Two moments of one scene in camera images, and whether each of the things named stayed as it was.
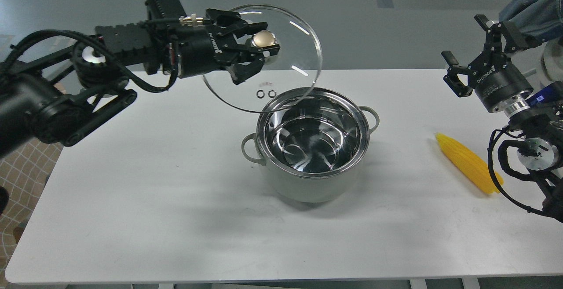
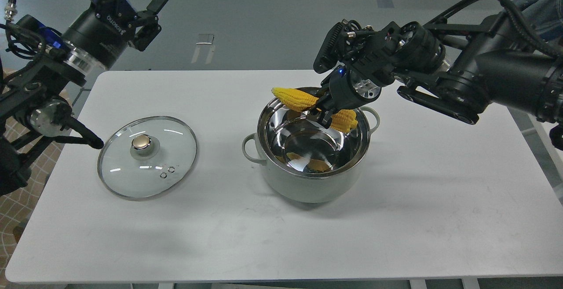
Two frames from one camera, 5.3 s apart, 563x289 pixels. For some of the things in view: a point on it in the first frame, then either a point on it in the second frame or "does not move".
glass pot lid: (285, 78) to (145, 159)
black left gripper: (200, 50) to (98, 39)
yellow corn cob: (472, 169) to (342, 120)
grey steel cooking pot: (312, 142) does not move
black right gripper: (495, 78) to (348, 89)
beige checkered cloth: (23, 173) does not move
